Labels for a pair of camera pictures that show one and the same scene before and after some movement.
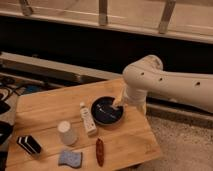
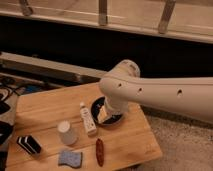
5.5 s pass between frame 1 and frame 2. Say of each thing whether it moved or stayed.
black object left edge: stayed
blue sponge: stayed
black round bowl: stayed
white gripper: moved
